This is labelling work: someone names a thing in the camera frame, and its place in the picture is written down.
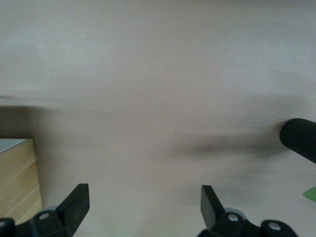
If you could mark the brown table cloth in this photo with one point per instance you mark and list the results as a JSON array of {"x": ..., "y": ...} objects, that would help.
[{"x": 148, "y": 86}]

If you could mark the wooden drawer cabinet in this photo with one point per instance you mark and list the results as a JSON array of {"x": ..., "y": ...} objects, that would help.
[{"x": 17, "y": 182}]

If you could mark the white-fronted drawer without notch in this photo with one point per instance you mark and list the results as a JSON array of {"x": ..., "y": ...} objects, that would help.
[{"x": 10, "y": 144}]

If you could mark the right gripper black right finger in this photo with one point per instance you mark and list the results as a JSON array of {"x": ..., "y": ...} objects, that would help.
[{"x": 211, "y": 209}]

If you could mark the black ribbed foam cylinder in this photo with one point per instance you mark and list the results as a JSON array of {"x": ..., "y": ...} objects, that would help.
[{"x": 300, "y": 139}]

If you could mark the green leaf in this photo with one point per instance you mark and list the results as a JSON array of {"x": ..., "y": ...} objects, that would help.
[{"x": 310, "y": 193}]

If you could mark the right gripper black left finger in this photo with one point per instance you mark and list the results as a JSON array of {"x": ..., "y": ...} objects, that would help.
[{"x": 74, "y": 209}]

